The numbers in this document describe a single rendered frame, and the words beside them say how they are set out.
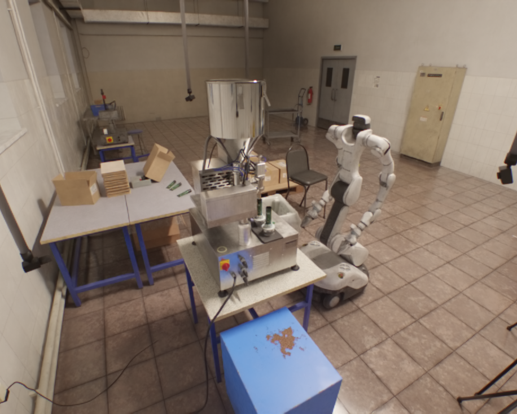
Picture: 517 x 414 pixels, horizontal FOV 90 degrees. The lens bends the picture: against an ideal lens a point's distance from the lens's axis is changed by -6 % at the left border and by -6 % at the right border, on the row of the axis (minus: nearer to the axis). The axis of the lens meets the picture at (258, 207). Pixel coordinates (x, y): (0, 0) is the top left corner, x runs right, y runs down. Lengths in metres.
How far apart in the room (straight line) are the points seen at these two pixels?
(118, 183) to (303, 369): 2.28
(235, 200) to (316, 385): 0.92
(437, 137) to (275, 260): 5.45
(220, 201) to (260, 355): 0.79
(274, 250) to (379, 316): 1.38
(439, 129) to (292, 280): 5.40
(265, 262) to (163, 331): 1.21
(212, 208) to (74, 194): 1.85
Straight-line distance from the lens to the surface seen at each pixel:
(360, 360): 2.34
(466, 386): 2.54
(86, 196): 2.89
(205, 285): 1.66
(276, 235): 1.53
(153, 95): 11.58
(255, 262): 1.53
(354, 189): 2.20
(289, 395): 1.44
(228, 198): 1.29
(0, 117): 3.36
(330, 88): 9.38
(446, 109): 6.54
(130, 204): 2.73
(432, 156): 6.70
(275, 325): 1.64
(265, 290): 1.61
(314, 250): 2.61
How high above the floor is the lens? 1.87
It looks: 27 degrees down
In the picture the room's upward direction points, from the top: straight up
